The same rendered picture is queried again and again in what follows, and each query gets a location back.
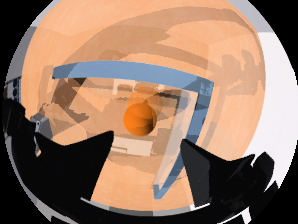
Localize low clear corner walls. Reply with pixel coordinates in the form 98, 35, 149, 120
153, 89, 198, 197

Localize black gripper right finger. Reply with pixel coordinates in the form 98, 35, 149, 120
180, 139, 255, 208

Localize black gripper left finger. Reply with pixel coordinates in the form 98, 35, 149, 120
35, 131, 114, 201

